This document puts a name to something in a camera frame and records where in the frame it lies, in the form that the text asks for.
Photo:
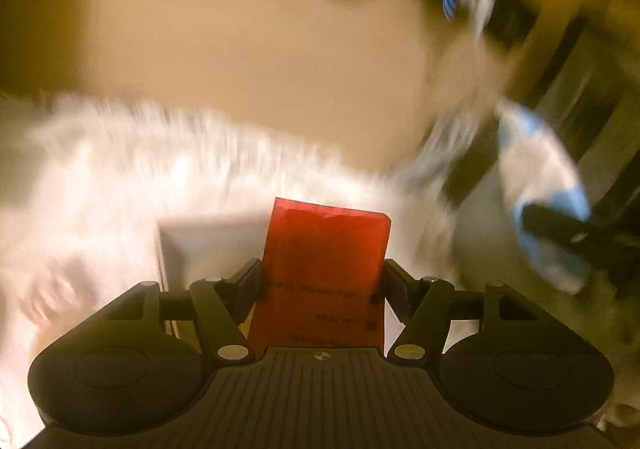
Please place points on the pink box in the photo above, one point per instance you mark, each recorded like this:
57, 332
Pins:
214, 248

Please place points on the red translucent packet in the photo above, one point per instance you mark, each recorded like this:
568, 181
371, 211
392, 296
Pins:
321, 278

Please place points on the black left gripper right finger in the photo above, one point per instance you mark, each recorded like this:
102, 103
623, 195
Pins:
422, 307

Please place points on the white textured cloth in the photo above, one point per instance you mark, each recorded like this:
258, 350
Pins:
84, 185

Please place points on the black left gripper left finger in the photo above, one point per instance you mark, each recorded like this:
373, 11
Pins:
220, 307

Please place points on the blue face mask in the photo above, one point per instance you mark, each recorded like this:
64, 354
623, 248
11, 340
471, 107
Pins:
533, 167

